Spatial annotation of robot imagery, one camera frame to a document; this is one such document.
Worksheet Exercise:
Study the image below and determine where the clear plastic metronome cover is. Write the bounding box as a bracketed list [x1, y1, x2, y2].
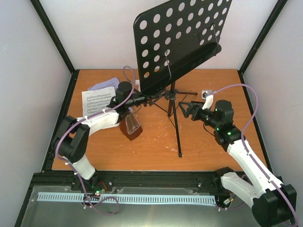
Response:
[125, 113, 140, 135]

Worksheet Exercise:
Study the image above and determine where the light blue cable duct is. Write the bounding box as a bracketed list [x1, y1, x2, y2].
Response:
[36, 192, 216, 206]

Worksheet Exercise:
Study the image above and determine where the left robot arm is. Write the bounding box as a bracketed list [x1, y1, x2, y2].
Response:
[52, 81, 162, 191]

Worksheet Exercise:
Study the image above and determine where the purple cable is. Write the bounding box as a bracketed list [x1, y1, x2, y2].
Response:
[56, 65, 140, 216]
[208, 83, 300, 227]

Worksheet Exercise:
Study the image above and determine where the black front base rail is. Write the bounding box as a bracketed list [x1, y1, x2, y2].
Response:
[30, 170, 227, 195]

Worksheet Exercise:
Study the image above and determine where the black frame post left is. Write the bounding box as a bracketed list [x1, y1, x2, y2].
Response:
[29, 0, 77, 71]

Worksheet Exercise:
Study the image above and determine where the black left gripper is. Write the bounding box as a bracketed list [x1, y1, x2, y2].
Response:
[126, 84, 166, 108]

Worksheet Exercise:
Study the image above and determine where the black frame post right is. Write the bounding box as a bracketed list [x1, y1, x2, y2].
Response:
[238, 0, 288, 73]

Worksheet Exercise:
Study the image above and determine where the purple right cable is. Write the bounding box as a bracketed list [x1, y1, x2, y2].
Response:
[208, 83, 300, 227]

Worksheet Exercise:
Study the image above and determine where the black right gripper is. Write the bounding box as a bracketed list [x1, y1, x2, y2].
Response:
[178, 101, 220, 130]

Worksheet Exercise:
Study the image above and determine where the brown wooden metronome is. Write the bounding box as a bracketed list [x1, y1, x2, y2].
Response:
[119, 113, 143, 141]

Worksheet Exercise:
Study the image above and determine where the white sheet music paper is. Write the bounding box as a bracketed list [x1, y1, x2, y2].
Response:
[81, 86, 120, 131]

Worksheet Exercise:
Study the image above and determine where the black frame post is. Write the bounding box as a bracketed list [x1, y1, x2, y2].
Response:
[238, 0, 288, 73]
[29, 0, 77, 71]

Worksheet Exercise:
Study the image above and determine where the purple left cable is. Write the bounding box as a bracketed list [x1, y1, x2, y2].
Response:
[56, 65, 140, 216]

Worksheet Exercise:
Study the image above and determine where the black music stand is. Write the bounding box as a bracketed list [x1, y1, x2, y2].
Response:
[132, 0, 234, 158]

